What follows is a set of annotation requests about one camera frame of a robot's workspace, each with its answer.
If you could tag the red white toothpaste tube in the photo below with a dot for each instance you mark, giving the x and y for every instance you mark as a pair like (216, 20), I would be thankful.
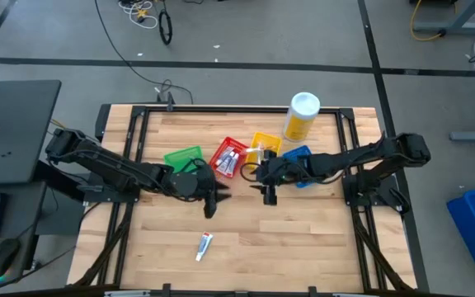
(226, 163)

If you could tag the black side table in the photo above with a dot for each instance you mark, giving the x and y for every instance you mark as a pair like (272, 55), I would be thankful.
(19, 136)

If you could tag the red plastic basket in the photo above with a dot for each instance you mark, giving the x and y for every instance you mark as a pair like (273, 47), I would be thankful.
(237, 145)

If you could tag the yellow white wipes canister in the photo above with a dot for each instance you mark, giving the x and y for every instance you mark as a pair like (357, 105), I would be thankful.
(299, 123)

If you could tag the grey toothpaste tube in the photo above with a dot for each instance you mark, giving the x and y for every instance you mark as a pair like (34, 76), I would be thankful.
(222, 156)

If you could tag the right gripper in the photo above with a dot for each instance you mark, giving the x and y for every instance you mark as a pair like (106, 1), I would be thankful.
(280, 171)

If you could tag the grey metal bar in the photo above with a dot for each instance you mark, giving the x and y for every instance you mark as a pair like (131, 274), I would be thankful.
(474, 136)

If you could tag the black computer mouse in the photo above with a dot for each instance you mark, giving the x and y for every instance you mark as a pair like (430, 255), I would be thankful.
(2, 255)

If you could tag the black computer desk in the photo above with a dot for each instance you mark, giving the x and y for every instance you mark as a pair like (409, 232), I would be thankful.
(23, 214)

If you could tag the toothpaste tube with red end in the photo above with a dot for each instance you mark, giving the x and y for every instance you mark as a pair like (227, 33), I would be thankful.
(203, 246)

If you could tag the green plastic basket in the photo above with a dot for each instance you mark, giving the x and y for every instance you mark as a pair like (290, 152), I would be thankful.
(180, 158)

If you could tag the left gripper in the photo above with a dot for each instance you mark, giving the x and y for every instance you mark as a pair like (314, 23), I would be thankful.
(206, 185)

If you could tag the blue plastic basket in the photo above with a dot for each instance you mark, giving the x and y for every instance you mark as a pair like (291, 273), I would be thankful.
(299, 152)

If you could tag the grey desk stand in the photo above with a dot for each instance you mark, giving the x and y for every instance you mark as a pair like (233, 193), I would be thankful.
(460, 28)

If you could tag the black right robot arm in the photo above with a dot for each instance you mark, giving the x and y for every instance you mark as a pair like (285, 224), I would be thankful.
(344, 158)

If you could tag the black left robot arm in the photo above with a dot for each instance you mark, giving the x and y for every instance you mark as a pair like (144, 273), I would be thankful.
(114, 165)

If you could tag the yellow plastic basket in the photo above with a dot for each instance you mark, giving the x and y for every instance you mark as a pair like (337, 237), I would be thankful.
(272, 142)

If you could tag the silver aluminium bar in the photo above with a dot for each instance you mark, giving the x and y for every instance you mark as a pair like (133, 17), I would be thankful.
(126, 293)

